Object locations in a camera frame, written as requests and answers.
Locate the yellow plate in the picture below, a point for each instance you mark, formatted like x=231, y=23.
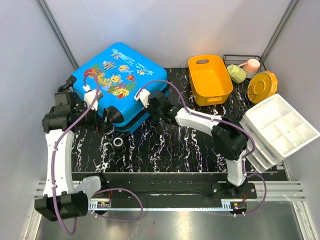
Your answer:
x=262, y=86

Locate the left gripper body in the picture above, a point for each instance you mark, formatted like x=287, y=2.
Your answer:
x=89, y=120

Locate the pink cup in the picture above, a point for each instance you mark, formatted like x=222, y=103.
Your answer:
x=250, y=67

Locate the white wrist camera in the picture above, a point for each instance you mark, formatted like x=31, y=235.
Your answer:
x=92, y=97
x=143, y=97

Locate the black wire dish rack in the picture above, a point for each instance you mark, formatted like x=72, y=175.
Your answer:
x=239, y=100

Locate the aluminium rail frame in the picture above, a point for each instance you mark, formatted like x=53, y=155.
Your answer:
x=267, y=191

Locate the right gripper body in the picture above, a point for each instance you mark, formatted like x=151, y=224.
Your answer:
x=157, y=113

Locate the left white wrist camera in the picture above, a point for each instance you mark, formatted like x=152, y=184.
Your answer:
x=92, y=97

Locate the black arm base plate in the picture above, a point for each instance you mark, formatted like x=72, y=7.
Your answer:
x=173, y=190

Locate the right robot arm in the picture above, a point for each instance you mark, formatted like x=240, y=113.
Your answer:
x=228, y=138

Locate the orange plastic basket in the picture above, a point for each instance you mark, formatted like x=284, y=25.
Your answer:
x=209, y=80

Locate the blue fish-print suitcase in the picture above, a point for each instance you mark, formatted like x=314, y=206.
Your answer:
x=121, y=72

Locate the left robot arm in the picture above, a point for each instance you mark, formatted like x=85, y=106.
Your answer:
x=60, y=155

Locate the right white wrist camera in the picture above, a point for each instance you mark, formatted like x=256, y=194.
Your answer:
x=143, y=97

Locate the green cup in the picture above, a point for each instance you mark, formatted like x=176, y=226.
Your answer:
x=236, y=73

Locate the white drawer organizer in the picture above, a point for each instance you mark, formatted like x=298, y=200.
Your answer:
x=278, y=131

